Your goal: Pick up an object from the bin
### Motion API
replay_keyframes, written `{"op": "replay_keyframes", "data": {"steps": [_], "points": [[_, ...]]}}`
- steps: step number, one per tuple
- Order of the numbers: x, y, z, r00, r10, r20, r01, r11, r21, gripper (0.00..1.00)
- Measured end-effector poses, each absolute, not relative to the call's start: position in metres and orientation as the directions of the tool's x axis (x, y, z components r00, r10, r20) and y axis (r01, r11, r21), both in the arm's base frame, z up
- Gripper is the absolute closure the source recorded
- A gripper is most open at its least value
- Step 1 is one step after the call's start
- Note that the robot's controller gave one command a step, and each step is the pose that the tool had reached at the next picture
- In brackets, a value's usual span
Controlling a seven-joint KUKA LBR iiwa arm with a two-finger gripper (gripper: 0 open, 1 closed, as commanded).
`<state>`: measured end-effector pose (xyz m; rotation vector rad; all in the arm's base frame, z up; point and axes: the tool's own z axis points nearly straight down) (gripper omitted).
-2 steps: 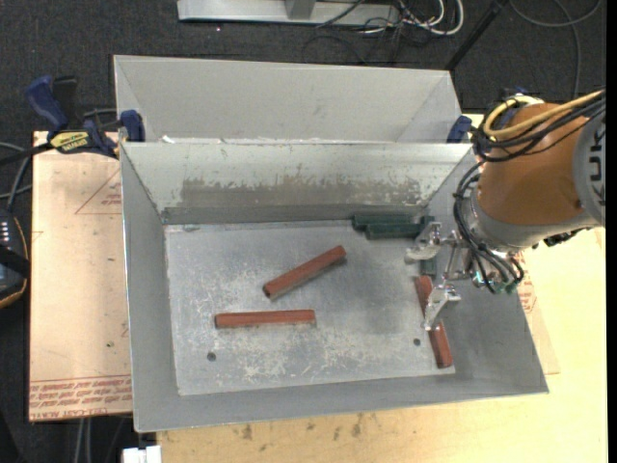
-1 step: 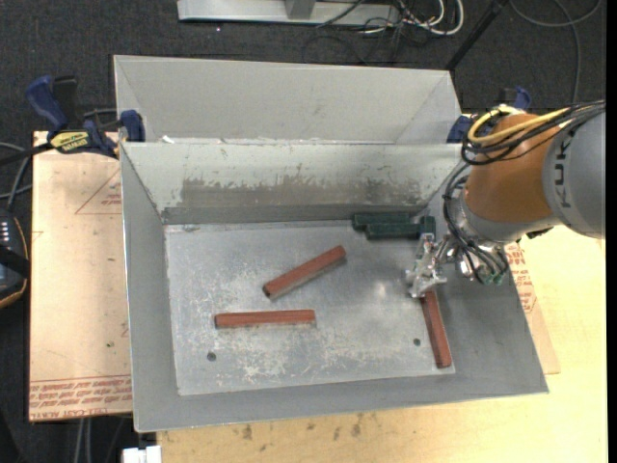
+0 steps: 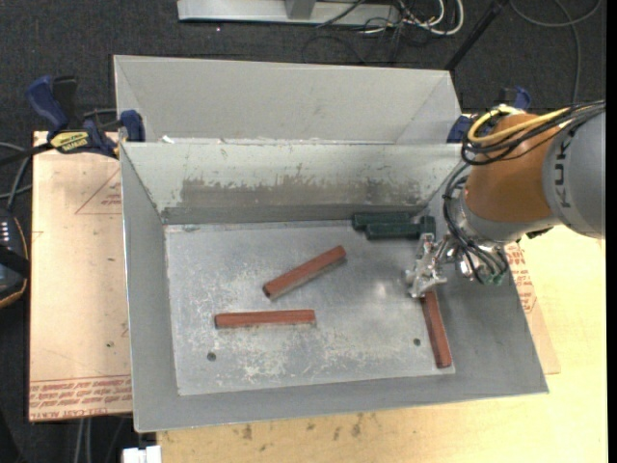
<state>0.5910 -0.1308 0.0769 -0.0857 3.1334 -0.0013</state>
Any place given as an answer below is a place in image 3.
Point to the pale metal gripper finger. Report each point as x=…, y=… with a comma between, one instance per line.
x=424, y=278
x=426, y=249

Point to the dark green flat block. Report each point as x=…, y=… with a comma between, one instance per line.
x=428, y=225
x=381, y=220
x=393, y=232

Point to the red-brown flat block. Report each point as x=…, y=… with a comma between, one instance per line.
x=438, y=331
x=306, y=272
x=265, y=318

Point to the grey metal bin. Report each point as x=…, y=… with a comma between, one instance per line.
x=289, y=278

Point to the brown cardboard board red print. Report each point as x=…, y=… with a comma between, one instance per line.
x=77, y=268

